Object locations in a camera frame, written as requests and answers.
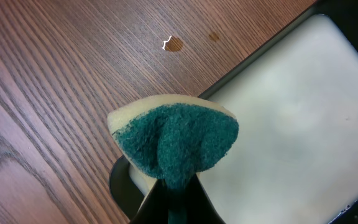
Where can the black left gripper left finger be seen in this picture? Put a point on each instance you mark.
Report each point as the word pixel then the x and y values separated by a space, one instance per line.
pixel 154 210

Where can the black tray with soapy water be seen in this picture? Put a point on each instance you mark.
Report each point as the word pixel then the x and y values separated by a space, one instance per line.
pixel 295 159

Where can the green scrubbing sponge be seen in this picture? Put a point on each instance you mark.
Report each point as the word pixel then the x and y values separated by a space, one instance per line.
pixel 172 138

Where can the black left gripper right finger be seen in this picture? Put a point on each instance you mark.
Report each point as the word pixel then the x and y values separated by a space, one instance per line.
pixel 198 206

